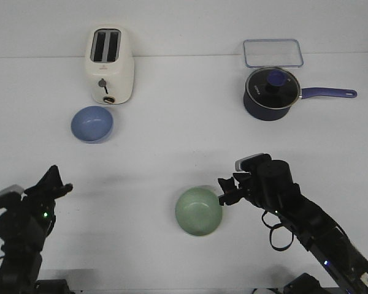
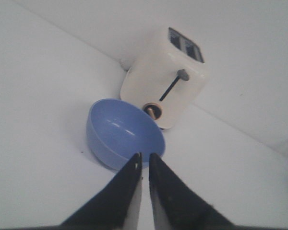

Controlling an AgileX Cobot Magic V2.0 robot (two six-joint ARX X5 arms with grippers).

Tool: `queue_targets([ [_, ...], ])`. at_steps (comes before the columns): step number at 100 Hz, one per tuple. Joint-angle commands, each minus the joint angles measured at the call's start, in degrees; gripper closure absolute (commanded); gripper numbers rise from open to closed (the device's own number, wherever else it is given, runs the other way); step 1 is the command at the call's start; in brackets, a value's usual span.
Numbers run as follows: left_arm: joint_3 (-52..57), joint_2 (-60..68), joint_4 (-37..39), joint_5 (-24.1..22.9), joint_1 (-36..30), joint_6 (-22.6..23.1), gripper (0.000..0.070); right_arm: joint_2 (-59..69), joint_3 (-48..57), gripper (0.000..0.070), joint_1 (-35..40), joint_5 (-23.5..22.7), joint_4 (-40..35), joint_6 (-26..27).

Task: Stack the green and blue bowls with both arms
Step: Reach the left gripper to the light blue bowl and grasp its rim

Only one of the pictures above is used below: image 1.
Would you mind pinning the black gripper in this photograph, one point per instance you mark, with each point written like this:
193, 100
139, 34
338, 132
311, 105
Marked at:
250, 188
39, 201

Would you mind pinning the cream two-slot toaster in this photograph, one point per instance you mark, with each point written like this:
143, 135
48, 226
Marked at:
109, 65

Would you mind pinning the clear plastic container blue rim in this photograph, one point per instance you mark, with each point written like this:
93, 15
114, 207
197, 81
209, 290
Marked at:
272, 52

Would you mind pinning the dark blue saucepan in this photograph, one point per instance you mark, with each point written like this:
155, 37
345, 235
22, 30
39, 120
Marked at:
272, 115

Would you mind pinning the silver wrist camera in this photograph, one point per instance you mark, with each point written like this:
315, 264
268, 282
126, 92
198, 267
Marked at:
11, 196
247, 164

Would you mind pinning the blue bowl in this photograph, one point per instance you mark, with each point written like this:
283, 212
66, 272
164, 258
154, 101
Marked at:
92, 124

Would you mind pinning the glass pot lid blue knob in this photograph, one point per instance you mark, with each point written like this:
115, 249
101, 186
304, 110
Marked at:
273, 88

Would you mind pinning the green bowl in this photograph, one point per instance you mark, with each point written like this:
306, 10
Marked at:
198, 211

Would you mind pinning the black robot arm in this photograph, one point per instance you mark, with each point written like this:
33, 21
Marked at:
268, 184
23, 242

